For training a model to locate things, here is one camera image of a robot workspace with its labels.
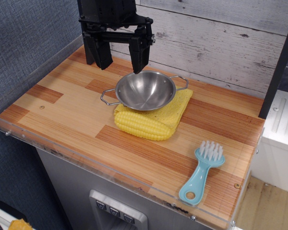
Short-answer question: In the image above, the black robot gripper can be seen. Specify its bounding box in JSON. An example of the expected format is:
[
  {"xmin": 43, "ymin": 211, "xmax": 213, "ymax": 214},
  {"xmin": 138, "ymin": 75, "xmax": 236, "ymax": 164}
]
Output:
[{"xmin": 78, "ymin": 0, "xmax": 155, "ymax": 74}]

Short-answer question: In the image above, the light blue dish brush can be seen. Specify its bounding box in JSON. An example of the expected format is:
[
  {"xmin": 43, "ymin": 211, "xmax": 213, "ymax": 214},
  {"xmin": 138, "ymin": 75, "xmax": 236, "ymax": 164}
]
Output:
[{"xmin": 179, "ymin": 140, "xmax": 225, "ymax": 206}]

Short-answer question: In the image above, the yellow plastic corn cob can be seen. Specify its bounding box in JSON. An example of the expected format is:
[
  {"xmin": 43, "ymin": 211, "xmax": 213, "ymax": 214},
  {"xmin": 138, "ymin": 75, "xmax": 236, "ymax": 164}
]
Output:
[{"xmin": 114, "ymin": 111, "xmax": 173, "ymax": 141}]

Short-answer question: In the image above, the yellow folded cloth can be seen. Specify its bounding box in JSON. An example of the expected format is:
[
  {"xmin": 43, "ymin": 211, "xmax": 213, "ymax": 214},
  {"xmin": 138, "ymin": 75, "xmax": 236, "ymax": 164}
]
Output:
[{"xmin": 114, "ymin": 89, "xmax": 193, "ymax": 134}]

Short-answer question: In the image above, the clear acrylic table guard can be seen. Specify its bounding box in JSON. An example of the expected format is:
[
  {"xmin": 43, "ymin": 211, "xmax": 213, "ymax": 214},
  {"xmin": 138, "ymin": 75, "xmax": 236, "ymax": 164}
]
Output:
[{"xmin": 0, "ymin": 47, "xmax": 264, "ymax": 230}]

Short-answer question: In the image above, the grey toy fridge cabinet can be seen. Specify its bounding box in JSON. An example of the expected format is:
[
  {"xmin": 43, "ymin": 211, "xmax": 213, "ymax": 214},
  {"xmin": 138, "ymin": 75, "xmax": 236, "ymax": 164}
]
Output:
[{"xmin": 37, "ymin": 149, "xmax": 208, "ymax": 230}]

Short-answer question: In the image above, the silver dispenser button panel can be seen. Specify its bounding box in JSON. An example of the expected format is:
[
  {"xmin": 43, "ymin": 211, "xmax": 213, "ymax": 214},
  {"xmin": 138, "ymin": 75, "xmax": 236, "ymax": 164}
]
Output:
[{"xmin": 89, "ymin": 189, "xmax": 148, "ymax": 230}]

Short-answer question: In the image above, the white toy sink unit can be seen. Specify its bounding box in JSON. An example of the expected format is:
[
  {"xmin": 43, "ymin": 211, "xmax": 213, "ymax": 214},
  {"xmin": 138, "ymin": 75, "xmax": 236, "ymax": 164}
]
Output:
[{"xmin": 250, "ymin": 90, "xmax": 288, "ymax": 191}]

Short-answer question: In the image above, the stainless steel two-handled bowl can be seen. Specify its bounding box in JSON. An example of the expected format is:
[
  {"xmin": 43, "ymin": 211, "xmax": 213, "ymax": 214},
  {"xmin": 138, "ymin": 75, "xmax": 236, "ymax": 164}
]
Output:
[{"xmin": 100, "ymin": 70, "xmax": 189, "ymax": 111}]

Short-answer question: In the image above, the black vertical post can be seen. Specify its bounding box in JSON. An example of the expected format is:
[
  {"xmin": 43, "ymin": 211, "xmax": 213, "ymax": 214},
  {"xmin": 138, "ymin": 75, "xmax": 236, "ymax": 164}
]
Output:
[{"xmin": 258, "ymin": 35, "xmax": 288, "ymax": 119}]

